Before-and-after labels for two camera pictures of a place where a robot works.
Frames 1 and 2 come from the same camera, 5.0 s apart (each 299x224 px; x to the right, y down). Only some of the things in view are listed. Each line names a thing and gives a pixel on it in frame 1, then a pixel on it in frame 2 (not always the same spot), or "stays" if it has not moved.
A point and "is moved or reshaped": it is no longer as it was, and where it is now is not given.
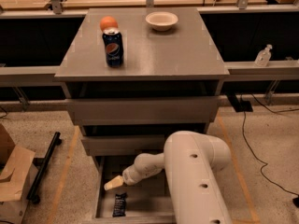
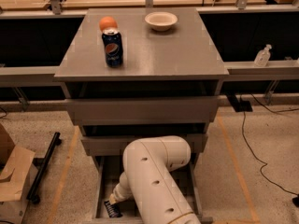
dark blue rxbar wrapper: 120,204 is moved or reshaped
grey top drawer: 145,111 stays
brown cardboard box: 18,175 stays
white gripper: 130,176 to 119,193
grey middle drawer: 124,146 stays
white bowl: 162,21 stays
